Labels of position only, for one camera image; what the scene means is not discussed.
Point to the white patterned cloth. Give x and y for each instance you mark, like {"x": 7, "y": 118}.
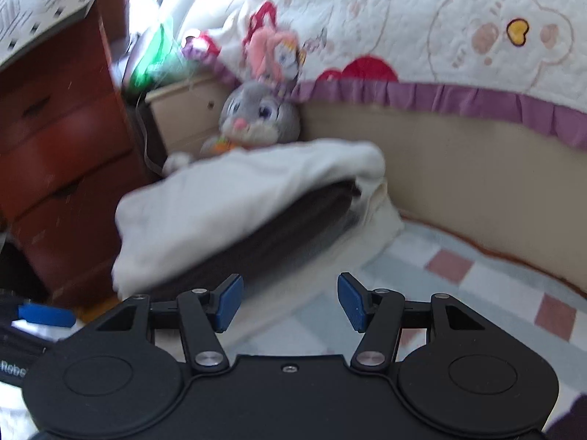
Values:
{"x": 36, "y": 4}

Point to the cream folded garment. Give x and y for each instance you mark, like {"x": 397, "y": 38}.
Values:
{"x": 383, "y": 220}

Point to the green plastic bag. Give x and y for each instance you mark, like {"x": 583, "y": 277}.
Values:
{"x": 151, "y": 64}

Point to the beige bed headboard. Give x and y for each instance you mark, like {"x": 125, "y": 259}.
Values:
{"x": 458, "y": 178}

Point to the beige nightstand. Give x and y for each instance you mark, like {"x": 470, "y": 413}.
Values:
{"x": 183, "y": 114}

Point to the bear print quilt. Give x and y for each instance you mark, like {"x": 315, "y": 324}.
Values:
{"x": 412, "y": 23}

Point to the white shirt with green monster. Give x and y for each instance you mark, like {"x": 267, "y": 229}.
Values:
{"x": 206, "y": 206}

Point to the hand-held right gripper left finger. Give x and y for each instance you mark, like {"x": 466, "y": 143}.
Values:
{"x": 229, "y": 305}

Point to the brown knit sweater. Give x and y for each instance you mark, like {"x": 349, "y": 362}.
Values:
{"x": 284, "y": 229}

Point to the red wooden dresser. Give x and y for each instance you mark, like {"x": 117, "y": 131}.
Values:
{"x": 69, "y": 146}

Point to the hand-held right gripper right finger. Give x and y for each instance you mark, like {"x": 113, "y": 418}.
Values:
{"x": 352, "y": 302}

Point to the pink plush doll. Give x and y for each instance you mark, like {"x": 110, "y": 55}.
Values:
{"x": 270, "y": 52}

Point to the grey rabbit plush toy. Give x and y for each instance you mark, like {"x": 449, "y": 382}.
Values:
{"x": 257, "y": 110}

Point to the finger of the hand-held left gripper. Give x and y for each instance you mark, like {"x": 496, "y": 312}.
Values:
{"x": 46, "y": 315}

